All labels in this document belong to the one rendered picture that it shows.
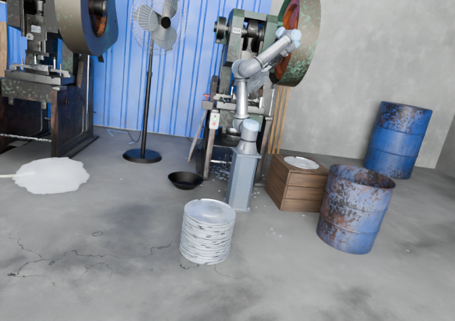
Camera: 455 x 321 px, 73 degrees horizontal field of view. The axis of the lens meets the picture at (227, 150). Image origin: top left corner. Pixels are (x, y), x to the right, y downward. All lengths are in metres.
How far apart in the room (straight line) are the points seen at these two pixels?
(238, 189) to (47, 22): 2.04
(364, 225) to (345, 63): 2.78
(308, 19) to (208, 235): 1.82
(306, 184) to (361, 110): 2.40
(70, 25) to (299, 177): 2.08
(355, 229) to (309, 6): 1.72
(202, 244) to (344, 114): 3.34
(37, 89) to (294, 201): 2.27
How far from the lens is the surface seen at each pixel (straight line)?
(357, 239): 2.22
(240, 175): 2.26
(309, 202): 2.60
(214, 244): 1.73
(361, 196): 2.08
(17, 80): 3.11
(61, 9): 2.74
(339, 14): 4.49
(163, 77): 4.06
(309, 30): 2.68
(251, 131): 2.20
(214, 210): 1.78
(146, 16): 2.93
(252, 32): 2.89
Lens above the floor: 1.07
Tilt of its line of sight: 16 degrees down
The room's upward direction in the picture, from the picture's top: 9 degrees clockwise
